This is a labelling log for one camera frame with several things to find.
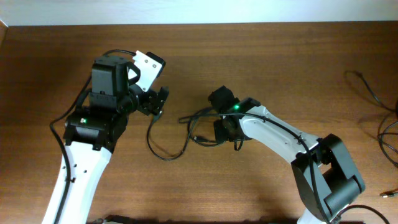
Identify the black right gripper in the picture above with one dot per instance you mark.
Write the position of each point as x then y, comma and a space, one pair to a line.
219, 131

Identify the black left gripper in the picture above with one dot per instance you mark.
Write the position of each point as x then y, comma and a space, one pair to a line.
154, 101

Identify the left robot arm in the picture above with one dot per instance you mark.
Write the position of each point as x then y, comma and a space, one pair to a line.
117, 87

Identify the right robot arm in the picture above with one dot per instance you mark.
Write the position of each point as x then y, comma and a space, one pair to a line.
327, 178

